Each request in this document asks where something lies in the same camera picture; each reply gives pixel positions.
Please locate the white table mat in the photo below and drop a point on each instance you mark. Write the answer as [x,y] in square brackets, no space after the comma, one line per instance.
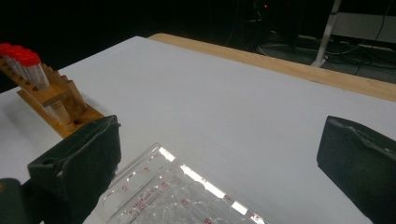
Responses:
[233,109]

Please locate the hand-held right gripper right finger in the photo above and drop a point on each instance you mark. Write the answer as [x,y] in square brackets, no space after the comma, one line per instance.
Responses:
[361,165]

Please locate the dark equipment stand red light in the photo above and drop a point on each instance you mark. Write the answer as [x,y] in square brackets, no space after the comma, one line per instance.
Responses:
[265,6]

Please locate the wooden test tube rack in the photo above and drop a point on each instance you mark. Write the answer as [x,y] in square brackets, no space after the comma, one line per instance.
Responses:
[51,93]

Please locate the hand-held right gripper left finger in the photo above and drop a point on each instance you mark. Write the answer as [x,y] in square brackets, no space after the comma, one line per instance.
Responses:
[77,165]

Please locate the clear plastic well plate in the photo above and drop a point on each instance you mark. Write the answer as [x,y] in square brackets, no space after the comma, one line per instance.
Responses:
[162,193]

